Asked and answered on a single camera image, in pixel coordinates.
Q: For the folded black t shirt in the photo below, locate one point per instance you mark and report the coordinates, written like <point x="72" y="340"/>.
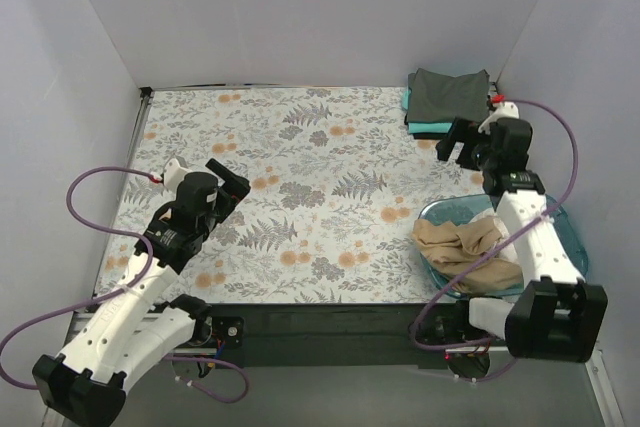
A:
<point x="422" y="117"/>

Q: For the beige t shirt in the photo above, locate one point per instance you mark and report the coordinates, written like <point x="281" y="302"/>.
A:
<point x="450" y="249"/>

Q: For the floral table mat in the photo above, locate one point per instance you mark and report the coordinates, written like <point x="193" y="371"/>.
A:
<point x="336" y="185"/>

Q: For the folded teal t shirt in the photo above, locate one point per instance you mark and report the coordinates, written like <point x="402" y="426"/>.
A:
<point x="422" y="127"/>

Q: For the teal plastic basket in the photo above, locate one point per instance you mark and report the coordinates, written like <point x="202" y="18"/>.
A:
<point x="462" y="210"/>

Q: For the dark grey t shirt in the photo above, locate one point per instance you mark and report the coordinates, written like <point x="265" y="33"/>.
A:
<point x="439" y="98"/>

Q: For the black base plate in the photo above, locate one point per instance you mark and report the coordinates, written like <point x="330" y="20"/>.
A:
<point x="276" y="335"/>

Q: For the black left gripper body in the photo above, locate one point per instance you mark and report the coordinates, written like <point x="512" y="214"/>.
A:
<point x="231" y="186"/>

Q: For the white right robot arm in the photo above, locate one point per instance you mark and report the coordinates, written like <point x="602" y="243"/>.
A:
<point x="558" y="315"/>

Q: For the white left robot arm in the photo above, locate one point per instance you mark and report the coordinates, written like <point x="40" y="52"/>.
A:
<point x="89" y="379"/>

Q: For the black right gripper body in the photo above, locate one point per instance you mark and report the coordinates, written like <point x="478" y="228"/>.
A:
<point x="458" y="142"/>

